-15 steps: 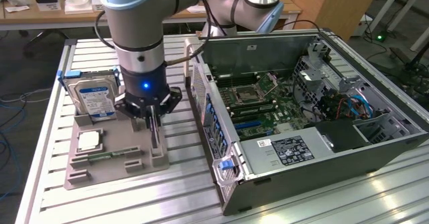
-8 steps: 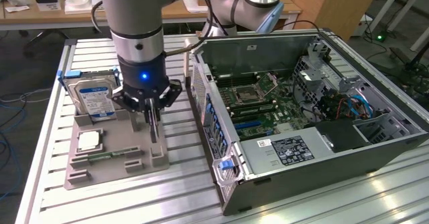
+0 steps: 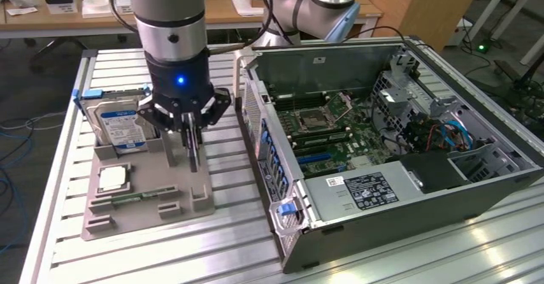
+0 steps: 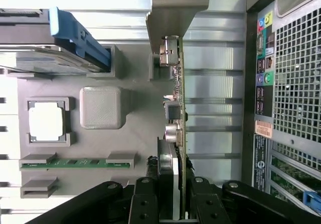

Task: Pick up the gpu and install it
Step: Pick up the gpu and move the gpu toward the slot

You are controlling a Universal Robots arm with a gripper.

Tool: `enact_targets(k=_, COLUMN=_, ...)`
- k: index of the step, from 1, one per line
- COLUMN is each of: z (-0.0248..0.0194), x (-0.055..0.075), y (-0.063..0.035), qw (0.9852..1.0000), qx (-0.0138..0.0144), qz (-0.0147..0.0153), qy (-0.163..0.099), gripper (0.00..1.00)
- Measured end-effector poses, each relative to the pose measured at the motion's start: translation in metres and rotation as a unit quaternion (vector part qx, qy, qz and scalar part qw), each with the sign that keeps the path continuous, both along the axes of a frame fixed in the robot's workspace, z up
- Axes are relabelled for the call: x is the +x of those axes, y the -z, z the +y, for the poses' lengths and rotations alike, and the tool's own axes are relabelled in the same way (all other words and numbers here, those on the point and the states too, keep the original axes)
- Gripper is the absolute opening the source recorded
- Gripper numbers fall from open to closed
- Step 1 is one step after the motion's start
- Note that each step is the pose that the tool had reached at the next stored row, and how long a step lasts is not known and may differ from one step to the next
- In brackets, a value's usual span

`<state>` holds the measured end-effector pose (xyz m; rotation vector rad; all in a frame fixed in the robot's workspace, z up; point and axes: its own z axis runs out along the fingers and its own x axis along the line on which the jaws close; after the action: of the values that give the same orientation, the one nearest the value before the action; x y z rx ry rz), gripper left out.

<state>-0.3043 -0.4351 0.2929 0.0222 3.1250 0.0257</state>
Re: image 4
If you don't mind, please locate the silver CPU chip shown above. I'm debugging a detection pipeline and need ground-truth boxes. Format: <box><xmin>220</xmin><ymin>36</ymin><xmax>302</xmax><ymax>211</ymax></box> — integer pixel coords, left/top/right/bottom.
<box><xmin>29</xmin><ymin>102</ymin><xmax>66</xmax><ymax>142</ymax></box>

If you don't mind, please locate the green RAM stick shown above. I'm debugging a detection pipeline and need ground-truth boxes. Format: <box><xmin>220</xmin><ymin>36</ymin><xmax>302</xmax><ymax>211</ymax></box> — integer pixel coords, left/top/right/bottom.
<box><xmin>20</xmin><ymin>159</ymin><xmax>133</xmax><ymax>171</ymax></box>

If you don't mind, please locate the black regulatory label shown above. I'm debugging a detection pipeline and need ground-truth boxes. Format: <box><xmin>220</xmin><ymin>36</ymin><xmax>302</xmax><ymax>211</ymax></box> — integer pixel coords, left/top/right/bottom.
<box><xmin>253</xmin><ymin>133</ymin><xmax>267</xmax><ymax>193</ymax></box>

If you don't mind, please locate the green motherboard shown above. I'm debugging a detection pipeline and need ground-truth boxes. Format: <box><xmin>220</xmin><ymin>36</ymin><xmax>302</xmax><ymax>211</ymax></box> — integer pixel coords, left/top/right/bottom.
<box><xmin>270</xmin><ymin>155</ymin><xmax>316</xmax><ymax>203</ymax></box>

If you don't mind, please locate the blue card retention clip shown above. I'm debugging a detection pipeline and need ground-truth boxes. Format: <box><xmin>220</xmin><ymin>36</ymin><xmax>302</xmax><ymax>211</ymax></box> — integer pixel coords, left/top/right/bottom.
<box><xmin>302</xmin><ymin>190</ymin><xmax>321</xmax><ymax>212</ymax></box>

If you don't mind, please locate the grey printed parts rack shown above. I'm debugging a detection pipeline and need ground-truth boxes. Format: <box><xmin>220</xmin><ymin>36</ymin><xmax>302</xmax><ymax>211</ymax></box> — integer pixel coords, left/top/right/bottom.
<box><xmin>5</xmin><ymin>43</ymin><xmax>174</xmax><ymax>199</ymax></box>

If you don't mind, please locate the grey metal PC case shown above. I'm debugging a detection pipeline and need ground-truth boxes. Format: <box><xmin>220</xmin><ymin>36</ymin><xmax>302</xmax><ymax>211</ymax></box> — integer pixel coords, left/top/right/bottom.
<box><xmin>244</xmin><ymin>0</ymin><xmax>321</xmax><ymax>216</ymax></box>

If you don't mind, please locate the orange barcode sticker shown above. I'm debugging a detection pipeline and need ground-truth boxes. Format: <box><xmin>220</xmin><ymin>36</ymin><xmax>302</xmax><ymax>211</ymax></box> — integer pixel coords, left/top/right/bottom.
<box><xmin>254</xmin><ymin>120</ymin><xmax>274</xmax><ymax>140</ymax></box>

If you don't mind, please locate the disk drive with blue carrier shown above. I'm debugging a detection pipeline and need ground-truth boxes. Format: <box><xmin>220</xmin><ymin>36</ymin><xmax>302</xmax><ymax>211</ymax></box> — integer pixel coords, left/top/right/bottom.
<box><xmin>0</xmin><ymin>7</ymin><xmax>111</xmax><ymax>74</ymax></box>

